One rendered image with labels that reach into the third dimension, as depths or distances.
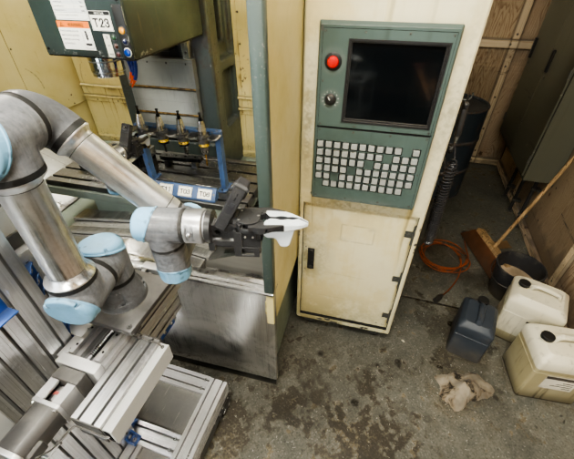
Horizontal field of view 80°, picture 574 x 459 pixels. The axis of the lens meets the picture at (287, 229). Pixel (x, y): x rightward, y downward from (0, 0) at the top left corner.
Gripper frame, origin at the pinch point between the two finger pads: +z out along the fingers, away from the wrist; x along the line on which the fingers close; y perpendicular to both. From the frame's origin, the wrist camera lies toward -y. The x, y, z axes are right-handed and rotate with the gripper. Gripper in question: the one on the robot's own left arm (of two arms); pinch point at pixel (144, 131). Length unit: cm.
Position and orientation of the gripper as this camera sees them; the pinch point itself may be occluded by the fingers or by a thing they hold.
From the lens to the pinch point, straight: 192.1
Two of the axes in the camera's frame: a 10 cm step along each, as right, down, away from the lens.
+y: -0.2, 7.9, 6.1
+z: 2.5, -5.9, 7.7
